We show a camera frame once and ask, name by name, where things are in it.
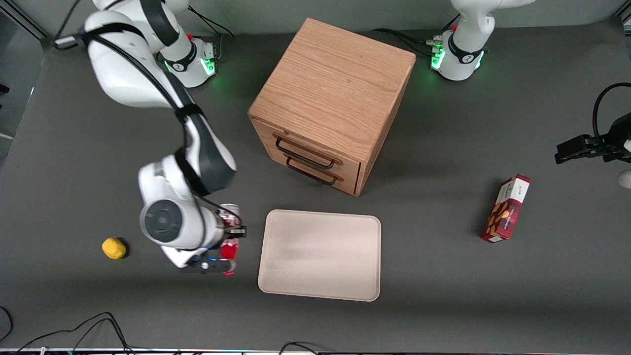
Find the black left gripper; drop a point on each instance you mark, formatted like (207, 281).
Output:
(619, 136)

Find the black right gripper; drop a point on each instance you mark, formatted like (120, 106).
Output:
(235, 230)

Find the red coke bottle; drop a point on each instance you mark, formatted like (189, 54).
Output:
(228, 249)

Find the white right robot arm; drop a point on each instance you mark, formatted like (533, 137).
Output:
(118, 74)

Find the beige rectangular tray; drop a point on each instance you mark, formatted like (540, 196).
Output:
(320, 255)

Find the red plaid cookie box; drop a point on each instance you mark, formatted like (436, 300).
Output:
(506, 209)

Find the wooden drawer front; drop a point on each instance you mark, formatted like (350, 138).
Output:
(347, 181)
(345, 159)

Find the yellow lemon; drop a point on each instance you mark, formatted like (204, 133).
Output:
(114, 248)

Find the wooden drawer cabinet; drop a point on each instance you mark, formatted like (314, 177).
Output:
(335, 84)

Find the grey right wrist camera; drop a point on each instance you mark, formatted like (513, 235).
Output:
(209, 265)

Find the metal frame bar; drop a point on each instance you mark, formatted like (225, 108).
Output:
(623, 15)
(24, 17)

